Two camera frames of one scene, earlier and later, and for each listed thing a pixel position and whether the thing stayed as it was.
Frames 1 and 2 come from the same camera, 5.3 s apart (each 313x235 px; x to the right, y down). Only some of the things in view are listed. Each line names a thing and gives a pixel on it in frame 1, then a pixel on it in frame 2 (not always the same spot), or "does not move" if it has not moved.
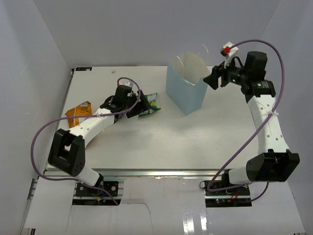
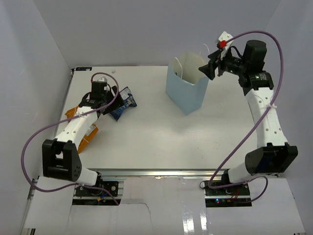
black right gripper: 220,71 to 209,70
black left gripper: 143,106 to 119,102
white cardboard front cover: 161,205 does not move
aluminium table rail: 156,173 does not move
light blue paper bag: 186,80 does not move
